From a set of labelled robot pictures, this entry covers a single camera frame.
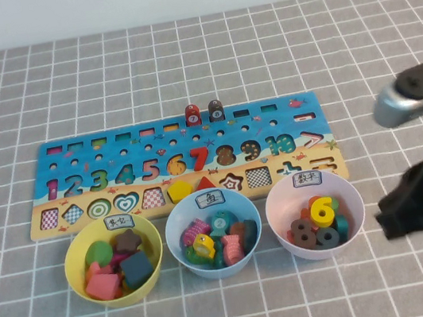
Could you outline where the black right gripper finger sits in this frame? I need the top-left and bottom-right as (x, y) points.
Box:
(373, 204), (423, 244)
(374, 170), (423, 218)

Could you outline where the teal wooden number piece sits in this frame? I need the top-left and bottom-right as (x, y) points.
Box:
(332, 212), (352, 245)

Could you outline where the green wooden number piece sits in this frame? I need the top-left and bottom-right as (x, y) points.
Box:
(328, 194), (343, 215)

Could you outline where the orange wooden number piece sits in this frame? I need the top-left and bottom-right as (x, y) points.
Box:
(297, 195), (322, 221)

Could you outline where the white label on pink bowl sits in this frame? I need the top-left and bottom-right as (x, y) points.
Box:
(292, 168), (324, 188)

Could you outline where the pale pink plastic bowl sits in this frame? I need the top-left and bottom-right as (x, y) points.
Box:
(259, 165), (373, 269)

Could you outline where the white label on blue bowl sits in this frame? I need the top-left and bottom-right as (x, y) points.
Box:
(194, 188), (228, 211)

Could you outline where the red wooden triangle piece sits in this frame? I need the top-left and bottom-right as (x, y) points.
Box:
(192, 174), (220, 192)

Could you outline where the light blue plastic bowl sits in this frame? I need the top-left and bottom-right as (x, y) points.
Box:
(159, 181), (270, 288)

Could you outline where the yellow wooden pentagon piece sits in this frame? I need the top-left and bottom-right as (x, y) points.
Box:
(165, 178), (196, 203)

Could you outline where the dark teal wooden square piece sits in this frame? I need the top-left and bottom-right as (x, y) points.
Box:
(117, 249), (157, 292)

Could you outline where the blue wooden number puzzle board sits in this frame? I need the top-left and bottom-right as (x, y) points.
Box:
(14, 87), (352, 242)

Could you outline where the brown wooden star piece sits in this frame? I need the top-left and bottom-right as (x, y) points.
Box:
(110, 226), (145, 257)

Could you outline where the white label on yellow bowl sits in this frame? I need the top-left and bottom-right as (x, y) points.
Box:
(103, 213), (137, 232)

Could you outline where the magenta wooden shape piece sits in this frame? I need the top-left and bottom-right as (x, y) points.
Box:
(107, 251), (132, 274)

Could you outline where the green wooden circle piece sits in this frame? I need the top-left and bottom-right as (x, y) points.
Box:
(82, 239), (115, 270)

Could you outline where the pink wooden trapezoid piece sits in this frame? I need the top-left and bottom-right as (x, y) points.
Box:
(82, 270), (123, 303)

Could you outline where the orange-red wooden shape piece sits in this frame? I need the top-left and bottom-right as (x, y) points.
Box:
(83, 258), (114, 284)

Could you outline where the yellow plastic bowl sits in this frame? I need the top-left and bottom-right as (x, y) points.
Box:
(57, 208), (172, 315)

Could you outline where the yellow wooden number six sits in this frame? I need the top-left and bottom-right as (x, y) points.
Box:
(307, 195), (337, 232)

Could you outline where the gray wooden number nine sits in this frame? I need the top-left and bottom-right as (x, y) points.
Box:
(311, 224), (341, 251)

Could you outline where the dark green wooden fish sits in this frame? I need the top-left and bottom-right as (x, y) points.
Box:
(239, 218), (262, 255)

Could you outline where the orange-brown wooden fish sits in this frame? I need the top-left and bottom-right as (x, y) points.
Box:
(227, 220), (250, 245)

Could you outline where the salmon pink wooden fish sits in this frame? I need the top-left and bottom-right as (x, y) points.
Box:
(219, 232), (246, 267)

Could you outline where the teal wooden fish number two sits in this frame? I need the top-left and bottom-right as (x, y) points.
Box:
(206, 211), (235, 242)

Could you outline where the teal wooden fish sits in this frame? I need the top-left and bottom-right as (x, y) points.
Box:
(208, 244), (230, 271)

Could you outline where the yellow wooden fish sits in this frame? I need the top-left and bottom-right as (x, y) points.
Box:
(190, 231), (217, 261)

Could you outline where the brown fish peg number eight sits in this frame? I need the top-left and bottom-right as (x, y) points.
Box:
(206, 98), (227, 123)

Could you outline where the pink striped wooden fish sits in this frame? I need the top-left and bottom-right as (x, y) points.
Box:
(177, 216), (214, 249)

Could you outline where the red wooden number seven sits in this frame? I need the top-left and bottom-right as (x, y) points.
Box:
(188, 145), (212, 172)

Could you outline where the red fish peg number seven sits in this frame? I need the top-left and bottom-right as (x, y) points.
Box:
(182, 102), (204, 128)

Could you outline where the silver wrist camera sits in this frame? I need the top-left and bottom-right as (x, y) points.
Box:
(368, 76), (423, 130)

